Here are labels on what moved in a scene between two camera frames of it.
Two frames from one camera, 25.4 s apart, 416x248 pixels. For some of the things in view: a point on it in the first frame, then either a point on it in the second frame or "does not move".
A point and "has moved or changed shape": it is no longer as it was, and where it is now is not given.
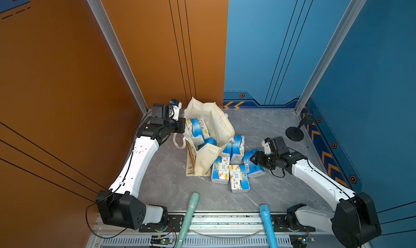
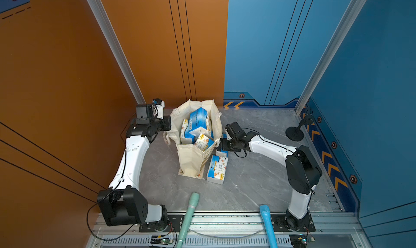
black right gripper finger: x=260 y=158 → x=228 y=145
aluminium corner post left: x=95 y=2 does not move
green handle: x=193 y=200 does not move
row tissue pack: x=237 y=158 → x=197 y=119
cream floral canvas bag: x=208 y=130 has moved or changed shape
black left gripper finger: x=178 y=126 → x=164 y=124
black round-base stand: x=295 y=134 does not move
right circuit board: x=300 y=240 does not move
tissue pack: x=239 y=178 → x=202 y=142
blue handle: x=265 y=210 does not move
